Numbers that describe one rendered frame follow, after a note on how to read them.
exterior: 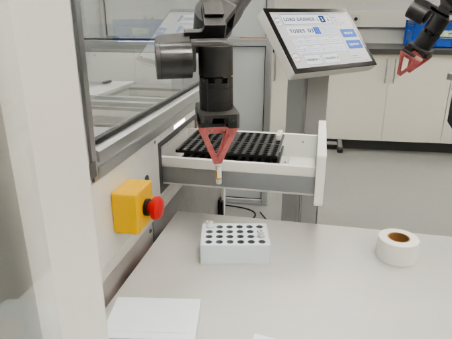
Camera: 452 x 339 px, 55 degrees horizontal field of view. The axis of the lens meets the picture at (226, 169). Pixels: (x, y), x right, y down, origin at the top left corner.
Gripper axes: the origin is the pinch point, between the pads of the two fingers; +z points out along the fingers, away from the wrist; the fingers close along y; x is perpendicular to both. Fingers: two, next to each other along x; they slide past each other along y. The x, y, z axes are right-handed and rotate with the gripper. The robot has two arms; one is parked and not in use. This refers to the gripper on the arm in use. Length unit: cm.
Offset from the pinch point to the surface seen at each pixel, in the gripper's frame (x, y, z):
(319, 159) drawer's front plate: 20.0, -1.9, 2.2
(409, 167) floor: 185, -230, 99
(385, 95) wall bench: 181, -275, 49
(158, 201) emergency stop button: -10.7, 7.2, 4.4
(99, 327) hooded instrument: -12, 57, -13
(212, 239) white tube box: -1.6, 4.7, 13.8
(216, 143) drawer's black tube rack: 2.4, -21.5, 4.1
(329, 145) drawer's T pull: 26.5, -13.4, 3.3
